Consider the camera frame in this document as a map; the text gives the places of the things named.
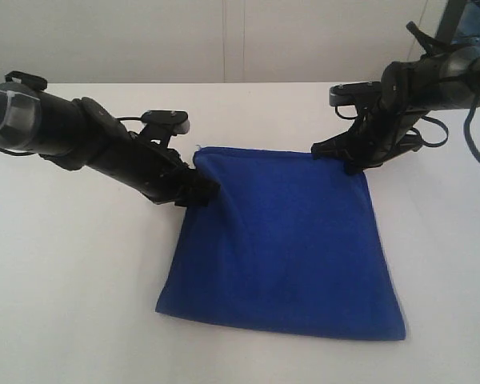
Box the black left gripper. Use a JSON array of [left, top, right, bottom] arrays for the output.
[[70, 97, 220, 207]]

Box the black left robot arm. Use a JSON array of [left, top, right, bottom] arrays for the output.
[[0, 71, 220, 207]]

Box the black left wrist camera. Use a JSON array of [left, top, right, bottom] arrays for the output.
[[141, 110, 190, 140]]

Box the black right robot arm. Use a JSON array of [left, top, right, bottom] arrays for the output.
[[310, 22, 480, 174]]

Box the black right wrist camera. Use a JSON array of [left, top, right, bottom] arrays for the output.
[[329, 82, 382, 109]]

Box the blue terry towel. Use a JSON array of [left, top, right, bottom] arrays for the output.
[[155, 147, 406, 341]]

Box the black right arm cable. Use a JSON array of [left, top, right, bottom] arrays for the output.
[[335, 79, 480, 179]]

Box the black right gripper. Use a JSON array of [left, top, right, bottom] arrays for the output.
[[310, 62, 423, 176]]

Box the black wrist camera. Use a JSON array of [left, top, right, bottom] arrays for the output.
[[329, 82, 382, 109], [141, 110, 190, 140]]

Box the dark metal post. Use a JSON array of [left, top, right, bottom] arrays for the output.
[[435, 0, 467, 43]]

